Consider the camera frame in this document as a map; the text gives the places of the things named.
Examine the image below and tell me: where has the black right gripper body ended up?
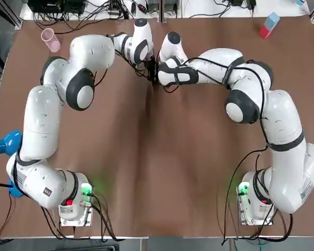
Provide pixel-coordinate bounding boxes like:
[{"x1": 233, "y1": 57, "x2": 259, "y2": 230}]
[{"x1": 153, "y1": 56, "x2": 162, "y2": 85}]

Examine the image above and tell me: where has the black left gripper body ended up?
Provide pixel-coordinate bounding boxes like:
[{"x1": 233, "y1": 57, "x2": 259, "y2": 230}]
[{"x1": 143, "y1": 58, "x2": 155, "y2": 79}]

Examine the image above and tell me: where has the pink mesh cup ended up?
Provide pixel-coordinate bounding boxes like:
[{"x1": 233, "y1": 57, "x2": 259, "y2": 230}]
[{"x1": 41, "y1": 28, "x2": 61, "y2": 52}]

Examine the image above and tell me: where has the flat black electronics box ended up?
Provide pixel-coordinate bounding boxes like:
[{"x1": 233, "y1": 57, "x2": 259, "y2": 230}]
[{"x1": 28, "y1": 0, "x2": 86, "y2": 14}]

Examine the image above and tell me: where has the red and blue box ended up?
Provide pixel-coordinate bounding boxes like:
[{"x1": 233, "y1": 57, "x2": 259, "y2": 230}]
[{"x1": 259, "y1": 12, "x2": 281, "y2": 39}]

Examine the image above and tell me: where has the blue desk lamp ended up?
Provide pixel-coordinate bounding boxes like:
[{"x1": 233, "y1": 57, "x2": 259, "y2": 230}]
[{"x1": 0, "y1": 129, "x2": 24, "y2": 198}]

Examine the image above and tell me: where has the aluminium frame post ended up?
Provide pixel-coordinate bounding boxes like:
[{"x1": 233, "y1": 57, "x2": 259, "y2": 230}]
[{"x1": 159, "y1": 0, "x2": 166, "y2": 24}]

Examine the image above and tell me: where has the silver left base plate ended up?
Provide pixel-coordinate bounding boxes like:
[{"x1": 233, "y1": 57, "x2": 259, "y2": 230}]
[{"x1": 59, "y1": 203, "x2": 94, "y2": 227}]

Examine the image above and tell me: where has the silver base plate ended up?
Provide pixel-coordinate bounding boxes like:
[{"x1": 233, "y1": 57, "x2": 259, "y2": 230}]
[
  {"x1": 59, "y1": 203, "x2": 94, "y2": 227},
  {"x1": 237, "y1": 182, "x2": 274, "y2": 225}
]

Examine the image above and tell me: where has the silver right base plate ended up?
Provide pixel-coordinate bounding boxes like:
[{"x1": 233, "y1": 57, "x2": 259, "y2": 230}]
[{"x1": 237, "y1": 182, "x2": 274, "y2": 225}]

